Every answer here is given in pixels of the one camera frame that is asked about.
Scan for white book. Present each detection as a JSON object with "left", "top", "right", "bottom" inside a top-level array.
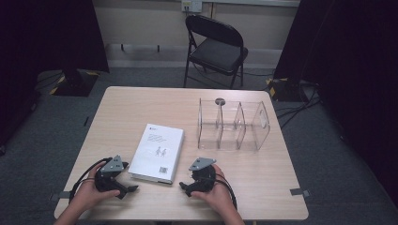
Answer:
[{"left": 128, "top": 123, "right": 186, "bottom": 186}]

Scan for black folding chair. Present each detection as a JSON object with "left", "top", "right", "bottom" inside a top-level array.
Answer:
[{"left": 182, "top": 14, "right": 250, "bottom": 90}]

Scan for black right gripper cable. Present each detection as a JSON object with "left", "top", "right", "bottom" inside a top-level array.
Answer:
[{"left": 215, "top": 172, "right": 238, "bottom": 211}]

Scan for black curtain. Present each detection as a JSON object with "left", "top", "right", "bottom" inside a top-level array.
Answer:
[
  {"left": 0, "top": 0, "right": 111, "bottom": 148},
  {"left": 273, "top": 0, "right": 398, "bottom": 207}
]

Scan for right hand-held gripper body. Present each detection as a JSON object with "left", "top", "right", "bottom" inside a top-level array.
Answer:
[{"left": 188, "top": 157, "right": 217, "bottom": 192}]

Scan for grey wall skirting duct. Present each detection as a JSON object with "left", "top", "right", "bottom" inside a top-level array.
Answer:
[{"left": 104, "top": 42, "right": 283, "bottom": 68}]

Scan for person's left hand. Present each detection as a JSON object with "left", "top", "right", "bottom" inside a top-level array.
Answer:
[{"left": 74, "top": 160, "right": 121, "bottom": 214}]

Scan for black floor cables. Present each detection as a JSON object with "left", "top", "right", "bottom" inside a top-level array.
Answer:
[{"left": 275, "top": 82, "right": 324, "bottom": 130}]

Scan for clear acrylic book rack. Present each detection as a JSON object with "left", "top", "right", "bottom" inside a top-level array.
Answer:
[{"left": 196, "top": 97, "right": 271, "bottom": 152}]

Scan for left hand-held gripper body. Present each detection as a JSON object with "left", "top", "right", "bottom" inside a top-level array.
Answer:
[{"left": 94, "top": 155, "right": 130, "bottom": 192}]

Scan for black stand base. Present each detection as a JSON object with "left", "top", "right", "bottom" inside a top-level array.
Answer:
[
  {"left": 266, "top": 77, "right": 317, "bottom": 103},
  {"left": 48, "top": 68, "right": 101, "bottom": 98}
]

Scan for grey tape strip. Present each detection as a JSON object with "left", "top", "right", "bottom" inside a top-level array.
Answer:
[
  {"left": 289, "top": 187, "right": 312, "bottom": 198},
  {"left": 50, "top": 190, "right": 75, "bottom": 202}
]

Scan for person's right hand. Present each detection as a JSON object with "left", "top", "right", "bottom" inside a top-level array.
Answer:
[{"left": 191, "top": 164, "right": 236, "bottom": 217}]

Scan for white wall socket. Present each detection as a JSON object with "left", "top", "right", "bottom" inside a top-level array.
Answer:
[{"left": 181, "top": 0, "right": 204, "bottom": 14}]

